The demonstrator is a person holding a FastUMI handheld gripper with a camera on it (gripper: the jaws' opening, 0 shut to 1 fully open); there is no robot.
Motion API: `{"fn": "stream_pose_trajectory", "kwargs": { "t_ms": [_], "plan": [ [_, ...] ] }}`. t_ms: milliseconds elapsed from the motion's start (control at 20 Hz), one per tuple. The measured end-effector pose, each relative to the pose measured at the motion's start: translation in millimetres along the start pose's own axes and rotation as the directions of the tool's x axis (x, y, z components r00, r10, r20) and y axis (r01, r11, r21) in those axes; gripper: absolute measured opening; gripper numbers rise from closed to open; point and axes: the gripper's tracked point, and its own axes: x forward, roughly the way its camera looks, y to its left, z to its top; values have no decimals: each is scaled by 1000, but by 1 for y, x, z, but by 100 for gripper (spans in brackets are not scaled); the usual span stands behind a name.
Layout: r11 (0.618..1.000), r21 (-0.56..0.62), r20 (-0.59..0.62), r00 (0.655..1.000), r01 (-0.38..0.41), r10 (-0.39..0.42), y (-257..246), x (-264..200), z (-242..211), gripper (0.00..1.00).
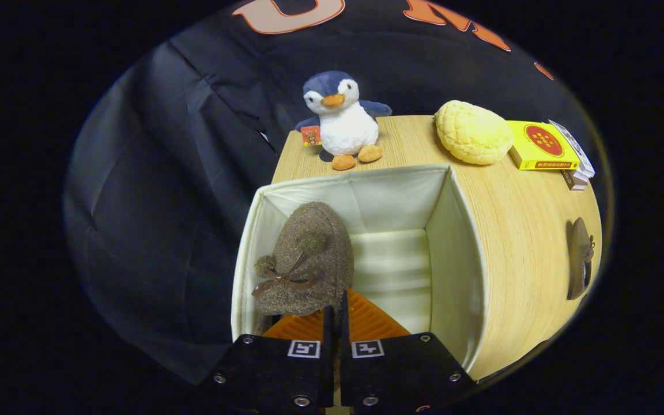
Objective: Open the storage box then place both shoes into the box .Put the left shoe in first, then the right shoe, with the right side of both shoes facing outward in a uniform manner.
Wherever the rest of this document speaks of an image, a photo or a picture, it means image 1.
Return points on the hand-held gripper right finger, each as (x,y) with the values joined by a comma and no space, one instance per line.
(344,357)

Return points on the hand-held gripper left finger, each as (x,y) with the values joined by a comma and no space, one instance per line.
(327,357)

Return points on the brown fuzzy shoe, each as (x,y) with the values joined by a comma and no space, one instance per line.
(578,259)
(309,248)

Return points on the cream fabric storage box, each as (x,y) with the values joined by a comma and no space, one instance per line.
(389,202)

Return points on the blue white penguin plush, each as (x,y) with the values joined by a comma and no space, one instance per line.
(346,124)

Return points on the yellow plush bread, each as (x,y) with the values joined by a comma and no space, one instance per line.
(473,132)

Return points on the yellow book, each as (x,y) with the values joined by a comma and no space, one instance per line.
(539,144)

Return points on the white book stack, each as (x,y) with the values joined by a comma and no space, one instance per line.
(580,158)

